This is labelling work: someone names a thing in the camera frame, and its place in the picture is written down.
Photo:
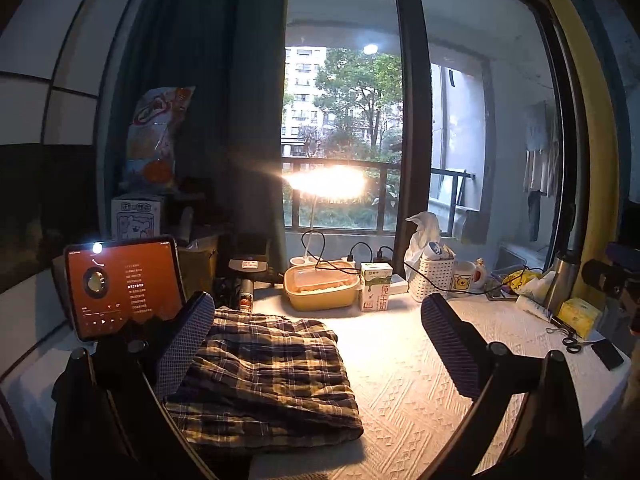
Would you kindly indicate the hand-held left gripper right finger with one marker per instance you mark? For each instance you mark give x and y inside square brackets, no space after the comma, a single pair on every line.
[450,345]

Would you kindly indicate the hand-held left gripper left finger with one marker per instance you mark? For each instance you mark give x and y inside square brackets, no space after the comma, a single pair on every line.
[187,340]

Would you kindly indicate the plaid flannel shirt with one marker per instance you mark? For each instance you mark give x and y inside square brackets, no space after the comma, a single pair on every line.
[275,375]

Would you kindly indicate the yellow tissue pack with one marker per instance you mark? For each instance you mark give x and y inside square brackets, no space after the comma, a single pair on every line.
[579,317]

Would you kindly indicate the steel tumbler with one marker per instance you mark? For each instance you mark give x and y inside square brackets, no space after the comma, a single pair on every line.
[560,285]

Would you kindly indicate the white perforated basket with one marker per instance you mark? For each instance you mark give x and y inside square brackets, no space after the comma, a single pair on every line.
[432,280]

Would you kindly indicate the white mug with bear print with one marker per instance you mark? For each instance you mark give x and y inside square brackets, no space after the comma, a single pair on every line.
[465,277]

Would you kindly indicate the small spray can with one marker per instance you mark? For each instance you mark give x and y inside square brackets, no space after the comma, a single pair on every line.
[246,297]

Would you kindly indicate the black scissors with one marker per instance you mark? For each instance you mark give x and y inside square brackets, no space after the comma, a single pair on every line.
[575,345]

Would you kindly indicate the tablet with orange screen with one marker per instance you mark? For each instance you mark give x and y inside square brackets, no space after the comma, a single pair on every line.
[120,285]

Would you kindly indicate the white tube bottle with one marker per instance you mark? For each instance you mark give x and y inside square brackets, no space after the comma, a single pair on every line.
[532,306]

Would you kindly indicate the yellow plastic bag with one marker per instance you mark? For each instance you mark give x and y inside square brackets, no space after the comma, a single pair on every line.
[525,282]

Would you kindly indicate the green and white milk carton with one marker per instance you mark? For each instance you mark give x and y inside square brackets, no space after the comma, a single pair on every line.
[376,287]

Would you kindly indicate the black device with white label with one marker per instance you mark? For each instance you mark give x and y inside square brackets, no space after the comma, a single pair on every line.
[250,265]

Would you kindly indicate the black power adapter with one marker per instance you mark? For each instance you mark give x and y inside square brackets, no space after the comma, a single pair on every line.
[384,255]

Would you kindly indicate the crumpled white plastic bag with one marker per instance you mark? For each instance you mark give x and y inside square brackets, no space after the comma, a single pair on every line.
[422,235]

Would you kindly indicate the white box with bear print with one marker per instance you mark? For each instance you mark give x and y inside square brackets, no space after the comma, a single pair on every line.
[137,217]

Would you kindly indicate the yellow lunch box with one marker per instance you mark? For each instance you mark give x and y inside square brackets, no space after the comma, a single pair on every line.
[320,287]

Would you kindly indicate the hanging white clothes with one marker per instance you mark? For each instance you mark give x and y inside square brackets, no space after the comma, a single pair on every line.
[540,160]

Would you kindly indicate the black balcony railing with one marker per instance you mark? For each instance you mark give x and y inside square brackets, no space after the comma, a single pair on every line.
[380,185]

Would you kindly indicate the colourful snack bag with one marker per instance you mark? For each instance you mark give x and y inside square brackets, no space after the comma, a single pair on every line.
[155,145]

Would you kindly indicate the white desk lamp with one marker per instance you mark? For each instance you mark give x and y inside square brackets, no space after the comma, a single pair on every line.
[327,182]

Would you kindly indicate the dark curtain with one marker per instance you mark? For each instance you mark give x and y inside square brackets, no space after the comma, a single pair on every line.
[215,110]

